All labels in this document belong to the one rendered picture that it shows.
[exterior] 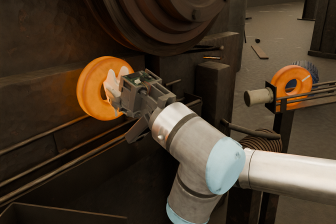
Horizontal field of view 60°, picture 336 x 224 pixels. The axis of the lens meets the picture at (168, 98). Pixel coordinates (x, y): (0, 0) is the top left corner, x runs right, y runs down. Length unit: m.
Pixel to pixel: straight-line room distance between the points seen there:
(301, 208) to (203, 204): 1.18
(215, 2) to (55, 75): 0.42
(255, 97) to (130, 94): 0.60
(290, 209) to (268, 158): 1.05
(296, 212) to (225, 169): 1.21
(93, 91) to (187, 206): 0.32
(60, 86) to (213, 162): 0.41
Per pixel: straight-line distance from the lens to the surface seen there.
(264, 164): 0.64
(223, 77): 1.00
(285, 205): 1.70
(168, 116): 0.53
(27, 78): 0.70
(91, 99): 0.68
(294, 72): 1.14
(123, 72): 0.68
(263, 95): 1.10
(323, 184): 0.62
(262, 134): 1.09
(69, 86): 0.74
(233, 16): 3.50
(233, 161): 0.49
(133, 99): 0.59
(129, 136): 0.66
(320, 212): 1.73
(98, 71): 0.68
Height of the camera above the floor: 1.07
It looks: 22 degrees down
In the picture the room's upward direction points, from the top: straight up
